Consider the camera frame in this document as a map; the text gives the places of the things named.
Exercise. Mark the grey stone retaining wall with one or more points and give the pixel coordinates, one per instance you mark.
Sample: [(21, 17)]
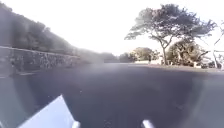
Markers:
[(36, 60)]

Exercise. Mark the bush-covered slope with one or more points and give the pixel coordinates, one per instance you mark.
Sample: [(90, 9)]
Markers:
[(30, 36)]

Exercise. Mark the round green tree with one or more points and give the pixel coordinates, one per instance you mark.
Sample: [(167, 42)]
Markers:
[(143, 53)]

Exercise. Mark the low white wall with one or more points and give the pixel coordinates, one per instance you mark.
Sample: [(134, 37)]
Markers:
[(146, 62)]

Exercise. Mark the dense bushy tree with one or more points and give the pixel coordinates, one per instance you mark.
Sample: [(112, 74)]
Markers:
[(185, 53)]

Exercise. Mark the tall spreading tree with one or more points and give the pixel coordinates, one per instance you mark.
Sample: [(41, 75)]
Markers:
[(164, 55)]

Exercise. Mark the robot's own part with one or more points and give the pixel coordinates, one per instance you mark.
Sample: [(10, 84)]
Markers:
[(147, 124), (76, 124)]

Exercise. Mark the dark grey asphalt road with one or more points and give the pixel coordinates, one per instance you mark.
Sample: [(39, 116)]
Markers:
[(113, 96)]

